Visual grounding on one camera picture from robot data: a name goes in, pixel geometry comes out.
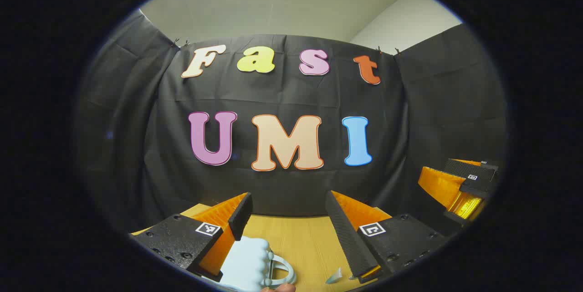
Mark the white skin care tube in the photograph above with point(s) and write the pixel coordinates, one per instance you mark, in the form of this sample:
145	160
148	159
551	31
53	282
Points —
334	276

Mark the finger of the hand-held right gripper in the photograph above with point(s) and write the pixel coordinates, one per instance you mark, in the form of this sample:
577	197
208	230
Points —
489	165
469	174

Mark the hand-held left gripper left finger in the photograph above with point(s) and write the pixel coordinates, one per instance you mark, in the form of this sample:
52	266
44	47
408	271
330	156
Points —
240	217

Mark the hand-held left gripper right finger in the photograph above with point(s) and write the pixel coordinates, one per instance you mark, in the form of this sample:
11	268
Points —
348	242

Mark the black backdrop cloth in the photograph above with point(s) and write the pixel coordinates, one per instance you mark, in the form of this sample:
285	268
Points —
282	96

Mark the light blue suitcase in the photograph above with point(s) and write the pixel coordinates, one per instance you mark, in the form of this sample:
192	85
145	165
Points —
248	264

